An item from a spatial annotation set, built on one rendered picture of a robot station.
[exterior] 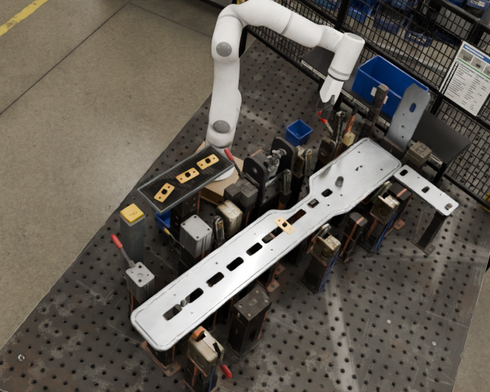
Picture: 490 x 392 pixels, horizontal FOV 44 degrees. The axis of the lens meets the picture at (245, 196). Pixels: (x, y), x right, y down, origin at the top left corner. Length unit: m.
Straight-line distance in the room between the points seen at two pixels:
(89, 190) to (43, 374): 1.57
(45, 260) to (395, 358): 1.93
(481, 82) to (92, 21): 3.09
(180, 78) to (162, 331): 2.63
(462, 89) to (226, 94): 1.08
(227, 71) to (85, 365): 1.24
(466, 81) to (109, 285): 1.77
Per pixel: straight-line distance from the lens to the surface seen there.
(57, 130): 4.10
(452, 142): 2.93
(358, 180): 2.64
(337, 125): 2.60
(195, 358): 2.12
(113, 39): 4.76
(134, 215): 2.19
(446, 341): 2.71
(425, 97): 2.64
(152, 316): 2.16
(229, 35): 2.24
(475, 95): 2.87
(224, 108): 2.46
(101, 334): 2.47
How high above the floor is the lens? 2.93
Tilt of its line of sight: 52 degrees down
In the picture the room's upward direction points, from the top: 11 degrees clockwise
